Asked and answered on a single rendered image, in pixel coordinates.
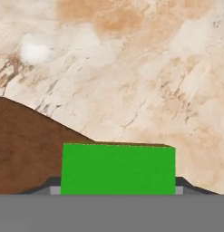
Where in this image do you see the green rectangular sponge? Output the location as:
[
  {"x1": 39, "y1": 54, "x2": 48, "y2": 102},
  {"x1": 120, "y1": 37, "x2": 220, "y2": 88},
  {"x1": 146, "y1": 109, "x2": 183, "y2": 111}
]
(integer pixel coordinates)
[{"x1": 60, "y1": 142, "x2": 177, "y2": 196}]

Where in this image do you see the brown wooden cutting board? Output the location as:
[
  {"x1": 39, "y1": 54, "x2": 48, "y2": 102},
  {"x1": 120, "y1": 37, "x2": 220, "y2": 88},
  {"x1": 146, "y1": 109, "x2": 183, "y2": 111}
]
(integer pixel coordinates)
[{"x1": 0, "y1": 95, "x2": 172, "y2": 195}]

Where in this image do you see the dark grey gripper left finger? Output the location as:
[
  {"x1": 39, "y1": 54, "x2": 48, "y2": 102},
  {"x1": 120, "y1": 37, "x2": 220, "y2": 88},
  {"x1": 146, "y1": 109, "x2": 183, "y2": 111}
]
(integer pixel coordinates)
[{"x1": 20, "y1": 176, "x2": 63, "y2": 196}]

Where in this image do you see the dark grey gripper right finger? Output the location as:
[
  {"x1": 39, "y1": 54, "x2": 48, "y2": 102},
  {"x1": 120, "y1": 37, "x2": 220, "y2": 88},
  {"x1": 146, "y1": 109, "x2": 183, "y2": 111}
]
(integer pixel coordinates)
[{"x1": 174, "y1": 176, "x2": 219, "y2": 196}]

